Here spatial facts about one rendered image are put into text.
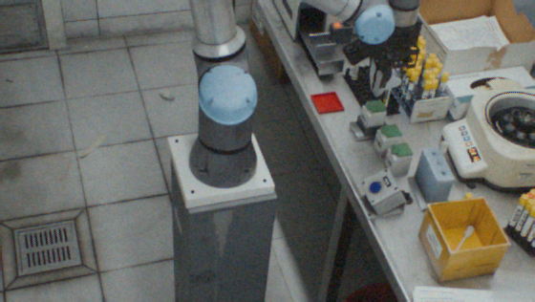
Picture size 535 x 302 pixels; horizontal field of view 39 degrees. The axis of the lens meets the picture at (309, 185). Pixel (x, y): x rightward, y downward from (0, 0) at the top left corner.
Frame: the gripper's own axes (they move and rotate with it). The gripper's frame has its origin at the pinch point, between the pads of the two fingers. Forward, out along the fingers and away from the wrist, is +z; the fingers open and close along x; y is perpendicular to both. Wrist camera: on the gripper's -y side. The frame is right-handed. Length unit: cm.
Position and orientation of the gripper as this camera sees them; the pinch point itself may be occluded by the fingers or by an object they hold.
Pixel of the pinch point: (374, 92)
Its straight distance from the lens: 179.5
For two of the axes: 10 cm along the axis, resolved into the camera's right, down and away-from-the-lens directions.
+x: -3.2, -7.1, 6.2
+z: -1.1, 6.8, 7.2
